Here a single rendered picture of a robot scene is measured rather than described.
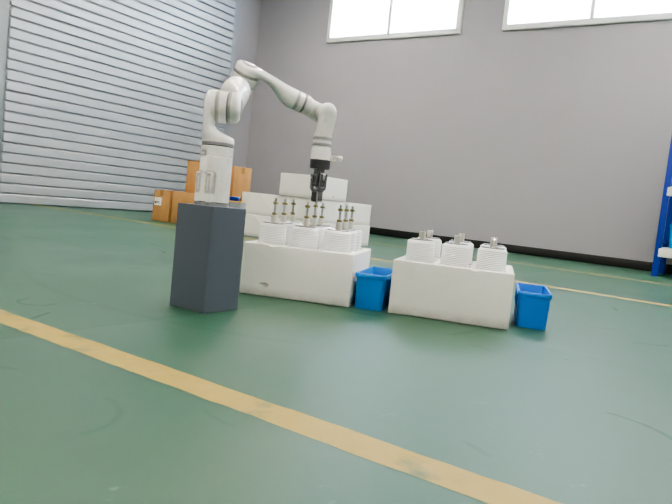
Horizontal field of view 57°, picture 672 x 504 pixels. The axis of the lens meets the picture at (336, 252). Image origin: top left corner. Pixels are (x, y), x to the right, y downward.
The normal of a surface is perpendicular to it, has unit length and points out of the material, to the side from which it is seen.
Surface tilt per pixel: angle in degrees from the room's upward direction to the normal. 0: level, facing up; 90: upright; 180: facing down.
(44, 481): 0
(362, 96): 90
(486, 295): 90
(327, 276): 90
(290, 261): 90
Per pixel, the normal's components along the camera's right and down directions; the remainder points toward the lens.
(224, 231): 0.82, 0.13
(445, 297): -0.25, 0.05
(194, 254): -0.55, 0.01
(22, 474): 0.11, -0.99
